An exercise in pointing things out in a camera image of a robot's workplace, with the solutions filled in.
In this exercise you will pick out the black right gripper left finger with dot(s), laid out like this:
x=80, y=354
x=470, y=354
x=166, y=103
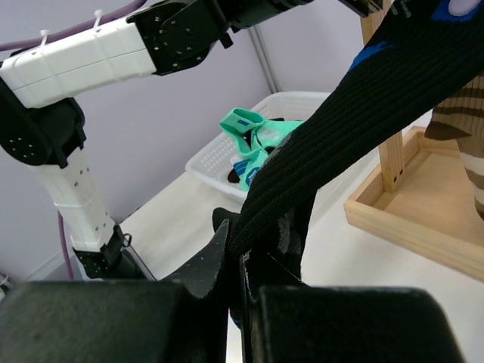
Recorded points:
x=182, y=318

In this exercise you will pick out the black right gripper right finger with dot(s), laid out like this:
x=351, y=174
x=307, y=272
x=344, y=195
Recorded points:
x=285, y=320

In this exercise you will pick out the green sock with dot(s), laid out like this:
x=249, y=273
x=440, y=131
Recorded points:
x=247, y=166
x=250, y=130

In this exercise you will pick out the brown striped sock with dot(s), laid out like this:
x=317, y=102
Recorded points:
x=460, y=118

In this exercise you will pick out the black blue sock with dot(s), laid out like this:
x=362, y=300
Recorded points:
x=422, y=53

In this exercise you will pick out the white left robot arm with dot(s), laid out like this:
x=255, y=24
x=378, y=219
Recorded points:
x=140, y=134

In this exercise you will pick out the wooden hanger rack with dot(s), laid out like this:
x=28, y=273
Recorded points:
x=419, y=198

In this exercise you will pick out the white plastic basket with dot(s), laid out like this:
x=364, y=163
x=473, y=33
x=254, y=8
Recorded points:
x=227, y=164

